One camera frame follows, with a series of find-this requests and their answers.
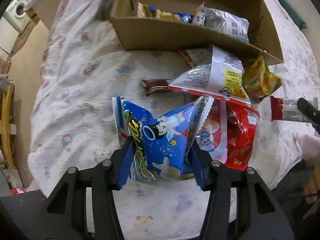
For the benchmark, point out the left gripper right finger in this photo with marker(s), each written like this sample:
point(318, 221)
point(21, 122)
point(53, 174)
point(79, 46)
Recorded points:
point(213, 177)

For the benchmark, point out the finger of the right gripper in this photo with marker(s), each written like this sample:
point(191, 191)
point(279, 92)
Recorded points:
point(310, 113)

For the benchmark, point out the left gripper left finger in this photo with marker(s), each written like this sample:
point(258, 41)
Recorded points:
point(110, 175)

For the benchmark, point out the red white snack stick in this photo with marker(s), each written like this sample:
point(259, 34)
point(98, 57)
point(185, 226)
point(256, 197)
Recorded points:
point(286, 109)

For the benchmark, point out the blue star snack bag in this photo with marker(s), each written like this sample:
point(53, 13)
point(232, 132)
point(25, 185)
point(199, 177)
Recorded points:
point(162, 143)

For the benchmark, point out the blue yellow snack packet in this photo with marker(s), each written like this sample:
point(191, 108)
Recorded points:
point(146, 11)

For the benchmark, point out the person's right hand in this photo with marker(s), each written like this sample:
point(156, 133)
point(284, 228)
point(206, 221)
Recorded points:
point(312, 188)

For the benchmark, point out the large red snack bag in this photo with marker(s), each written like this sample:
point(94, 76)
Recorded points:
point(228, 133)

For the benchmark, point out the yellow chip bag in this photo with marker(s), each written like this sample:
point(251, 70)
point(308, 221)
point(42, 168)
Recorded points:
point(258, 81)

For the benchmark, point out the teal cushion bed edge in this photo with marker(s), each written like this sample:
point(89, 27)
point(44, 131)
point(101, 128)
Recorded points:
point(297, 19)

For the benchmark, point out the white red snack bag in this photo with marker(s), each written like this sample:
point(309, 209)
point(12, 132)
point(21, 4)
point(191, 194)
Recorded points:
point(222, 78)

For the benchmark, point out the brown chocolate bar wrapper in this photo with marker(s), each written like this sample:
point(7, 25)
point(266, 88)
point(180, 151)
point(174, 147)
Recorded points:
point(155, 86)

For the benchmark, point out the silver white snack bag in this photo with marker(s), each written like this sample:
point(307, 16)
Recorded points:
point(222, 21)

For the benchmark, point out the brown cardboard box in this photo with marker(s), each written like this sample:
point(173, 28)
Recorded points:
point(153, 34)

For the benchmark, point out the wooden yellow rack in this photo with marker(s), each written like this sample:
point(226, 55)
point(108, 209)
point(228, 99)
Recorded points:
point(5, 126)

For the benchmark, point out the white patterned bed quilt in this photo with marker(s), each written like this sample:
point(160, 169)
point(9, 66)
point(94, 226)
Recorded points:
point(72, 122)

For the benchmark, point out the dark plaid cloth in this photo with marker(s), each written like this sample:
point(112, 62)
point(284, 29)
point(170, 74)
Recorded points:
point(104, 10)

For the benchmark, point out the white washing machine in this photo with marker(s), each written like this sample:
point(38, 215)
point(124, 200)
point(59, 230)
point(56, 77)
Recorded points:
point(16, 16)

